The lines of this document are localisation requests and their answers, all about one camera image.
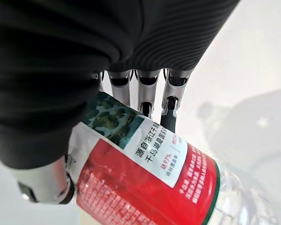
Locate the clear bottle with red label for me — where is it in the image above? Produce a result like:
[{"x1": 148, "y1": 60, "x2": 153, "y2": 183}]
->
[{"x1": 65, "y1": 91, "x2": 280, "y2": 225}]

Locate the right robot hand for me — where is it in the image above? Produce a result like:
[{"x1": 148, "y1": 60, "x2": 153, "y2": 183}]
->
[{"x1": 0, "y1": 0, "x2": 240, "y2": 205}]

